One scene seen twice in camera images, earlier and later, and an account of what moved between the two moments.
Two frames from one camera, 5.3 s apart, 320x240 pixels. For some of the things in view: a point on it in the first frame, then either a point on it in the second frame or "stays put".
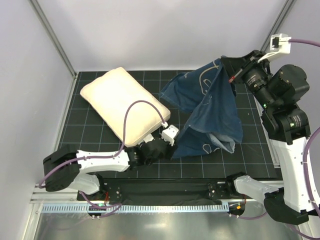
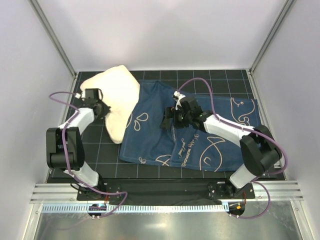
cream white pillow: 109,96 stays put
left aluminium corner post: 50,33 stays put
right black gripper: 240,72 → 171,117
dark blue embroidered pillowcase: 214,123 → 145,141
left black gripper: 164,147 → 104,110
